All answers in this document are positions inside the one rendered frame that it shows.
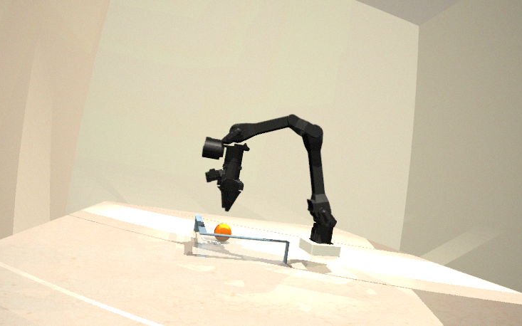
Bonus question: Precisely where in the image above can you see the clear glass corner walls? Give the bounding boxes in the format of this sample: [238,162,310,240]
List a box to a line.
[194,217,288,264]

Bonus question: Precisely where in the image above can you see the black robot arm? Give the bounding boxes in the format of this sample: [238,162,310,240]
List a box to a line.
[202,114,337,245]

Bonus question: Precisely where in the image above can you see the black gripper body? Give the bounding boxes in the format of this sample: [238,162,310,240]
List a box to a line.
[216,161,244,191]

